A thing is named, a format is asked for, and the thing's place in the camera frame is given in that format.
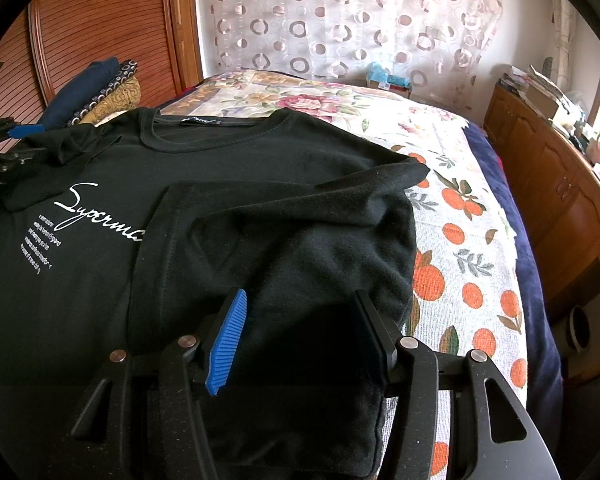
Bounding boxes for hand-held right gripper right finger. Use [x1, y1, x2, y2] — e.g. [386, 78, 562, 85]
[352, 290, 552, 480]

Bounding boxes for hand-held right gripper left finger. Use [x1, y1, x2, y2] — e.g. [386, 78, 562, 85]
[70, 287, 251, 480]

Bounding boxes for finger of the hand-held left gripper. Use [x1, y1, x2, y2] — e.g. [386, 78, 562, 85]
[0, 118, 45, 141]
[0, 147, 49, 191]

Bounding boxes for black printed T-shirt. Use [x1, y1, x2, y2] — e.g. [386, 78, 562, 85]
[0, 108, 431, 478]

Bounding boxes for folded yellow floral cloth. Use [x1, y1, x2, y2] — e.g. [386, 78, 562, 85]
[80, 77, 144, 126]

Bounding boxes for orange fruit print cloth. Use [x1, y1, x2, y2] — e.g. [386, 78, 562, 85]
[375, 110, 529, 480]

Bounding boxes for wooden headboard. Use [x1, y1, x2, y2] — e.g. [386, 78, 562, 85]
[0, 0, 204, 161]

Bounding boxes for navy blue blanket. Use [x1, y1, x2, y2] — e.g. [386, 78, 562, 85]
[462, 120, 567, 480]

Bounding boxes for round white item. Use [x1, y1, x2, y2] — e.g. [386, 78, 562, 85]
[565, 305, 592, 352]

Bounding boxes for wooden cabinet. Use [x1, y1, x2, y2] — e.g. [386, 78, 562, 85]
[482, 82, 600, 386]

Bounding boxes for blue tissue packet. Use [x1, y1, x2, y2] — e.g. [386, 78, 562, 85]
[365, 62, 414, 99]

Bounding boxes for pile of books and papers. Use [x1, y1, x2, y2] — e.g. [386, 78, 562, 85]
[497, 62, 588, 136]

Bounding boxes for circle pattern curtain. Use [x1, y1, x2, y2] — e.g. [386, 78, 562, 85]
[200, 0, 504, 111]

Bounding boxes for white lace curtain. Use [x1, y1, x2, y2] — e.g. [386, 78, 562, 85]
[550, 0, 579, 81]

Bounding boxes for folded dark ring-print cloth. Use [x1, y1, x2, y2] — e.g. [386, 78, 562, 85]
[65, 60, 141, 128]

